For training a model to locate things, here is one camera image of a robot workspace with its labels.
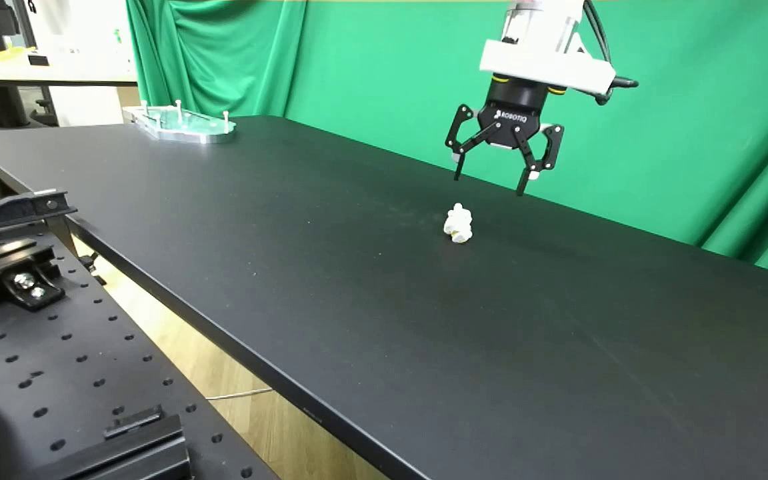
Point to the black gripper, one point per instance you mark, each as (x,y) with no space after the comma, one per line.
(510,117)

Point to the small white object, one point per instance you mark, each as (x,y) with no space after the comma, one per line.
(457,224)

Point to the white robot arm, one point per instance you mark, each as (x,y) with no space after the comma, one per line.
(546,46)

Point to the green backdrop curtain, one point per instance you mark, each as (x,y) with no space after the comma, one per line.
(684,153)

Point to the clear acrylic plate with posts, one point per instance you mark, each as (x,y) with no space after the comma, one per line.
(177,124)

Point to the white cabinet in background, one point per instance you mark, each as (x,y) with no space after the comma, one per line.
(93,36)

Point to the black mounting block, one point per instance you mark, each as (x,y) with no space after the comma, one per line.
(148,448)

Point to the wooden desk in background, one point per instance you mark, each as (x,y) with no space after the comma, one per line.
(20,70)

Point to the black perforated breadboard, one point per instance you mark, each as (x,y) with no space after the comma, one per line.
(80,365)

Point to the black metal clamp bracket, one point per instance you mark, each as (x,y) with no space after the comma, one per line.
(32,209)

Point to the black rail with bolt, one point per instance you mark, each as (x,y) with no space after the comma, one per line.
(29,281)

